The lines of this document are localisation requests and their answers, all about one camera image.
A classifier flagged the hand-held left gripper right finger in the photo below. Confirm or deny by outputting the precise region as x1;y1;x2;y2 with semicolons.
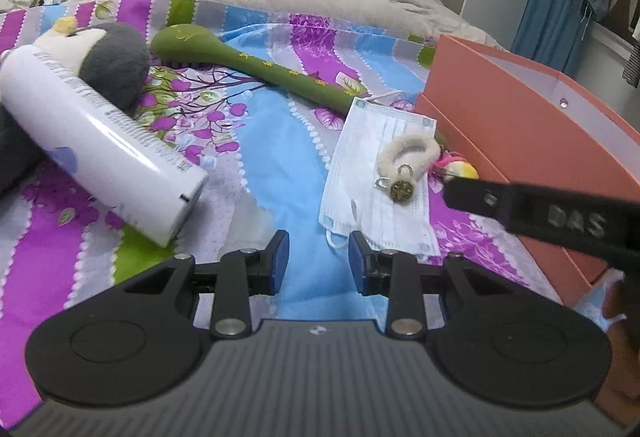
348;231;516;340

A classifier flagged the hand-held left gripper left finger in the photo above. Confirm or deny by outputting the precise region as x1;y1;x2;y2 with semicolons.
122;229;291;340

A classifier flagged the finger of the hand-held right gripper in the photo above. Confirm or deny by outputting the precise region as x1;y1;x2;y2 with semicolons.
444;178;506;220

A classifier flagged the pink yellow plush ball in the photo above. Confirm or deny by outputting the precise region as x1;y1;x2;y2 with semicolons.
432;154;480;183

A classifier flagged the white fluffy hair tie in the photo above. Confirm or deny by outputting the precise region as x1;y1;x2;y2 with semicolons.
375;133;442;205

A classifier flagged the white face mask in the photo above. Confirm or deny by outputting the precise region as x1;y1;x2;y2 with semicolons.
319;97;441;263

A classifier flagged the pink cardboard box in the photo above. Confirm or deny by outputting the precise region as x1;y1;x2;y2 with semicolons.
414;34;640;308

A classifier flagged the person's right hand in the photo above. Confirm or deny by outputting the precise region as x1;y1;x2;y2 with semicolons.
597;286;640;420

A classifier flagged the striped floral bedsheet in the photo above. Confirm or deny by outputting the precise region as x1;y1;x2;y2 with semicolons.
0;0;626;418

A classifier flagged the grey striped cloth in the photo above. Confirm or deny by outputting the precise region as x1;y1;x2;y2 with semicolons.
621;40;640;88

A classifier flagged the green massage hammer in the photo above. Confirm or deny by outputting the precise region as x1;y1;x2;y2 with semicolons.
150;24;448;149

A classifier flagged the white spray bottle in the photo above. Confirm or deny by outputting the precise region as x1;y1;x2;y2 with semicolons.
0;44;210;248

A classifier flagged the grey penguin plush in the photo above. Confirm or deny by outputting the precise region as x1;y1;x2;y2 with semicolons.
0;16;151;195

